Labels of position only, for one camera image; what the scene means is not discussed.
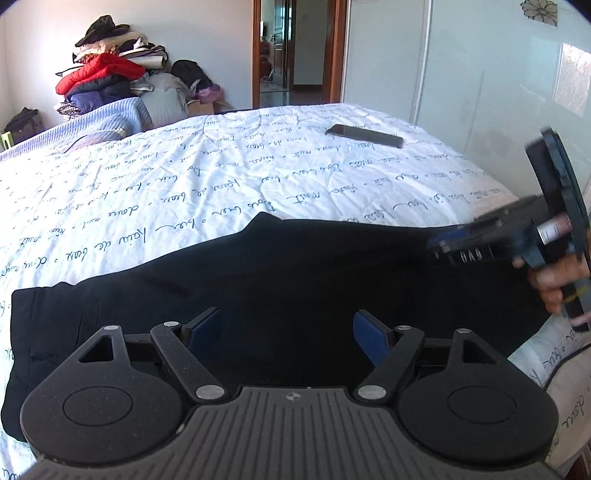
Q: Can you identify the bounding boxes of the black pants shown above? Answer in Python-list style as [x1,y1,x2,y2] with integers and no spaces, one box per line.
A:
[1,214,548,439]

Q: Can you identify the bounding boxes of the right hand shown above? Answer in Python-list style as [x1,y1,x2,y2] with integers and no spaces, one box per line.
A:
[528,255,590,314]

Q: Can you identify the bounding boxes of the frosted glass wardrobe door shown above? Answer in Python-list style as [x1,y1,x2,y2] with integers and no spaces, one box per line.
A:
[342,1,590,196]

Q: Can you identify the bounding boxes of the black smartphone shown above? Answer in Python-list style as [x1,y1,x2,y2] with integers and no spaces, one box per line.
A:
[325,124,405,149]

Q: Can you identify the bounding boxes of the blue knitted blanket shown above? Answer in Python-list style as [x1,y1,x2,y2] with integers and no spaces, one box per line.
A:
[1,97,153,161]

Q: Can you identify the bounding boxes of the grey bundle bag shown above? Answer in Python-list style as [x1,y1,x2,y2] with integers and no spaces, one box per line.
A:
[140,72,190,128]

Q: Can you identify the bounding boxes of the purple cloth bag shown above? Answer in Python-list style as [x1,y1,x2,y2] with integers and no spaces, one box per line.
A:
[195,84,224,104]

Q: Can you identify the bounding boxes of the black backpack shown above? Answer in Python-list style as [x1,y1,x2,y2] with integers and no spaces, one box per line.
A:
[170,60,213,93]

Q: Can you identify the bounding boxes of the red jacket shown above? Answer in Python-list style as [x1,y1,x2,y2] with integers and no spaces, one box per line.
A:
[55,53,146,95]

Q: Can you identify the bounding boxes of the pile of folded clothes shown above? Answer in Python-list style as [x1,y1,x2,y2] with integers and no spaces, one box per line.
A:
[55,15,168,119]

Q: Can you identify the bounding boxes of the black bag by wall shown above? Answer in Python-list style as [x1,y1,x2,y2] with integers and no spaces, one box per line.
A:
[4,107,44,144]

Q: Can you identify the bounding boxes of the wooden door frame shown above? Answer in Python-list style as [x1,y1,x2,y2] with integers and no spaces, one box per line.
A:
[252,1,348,109]

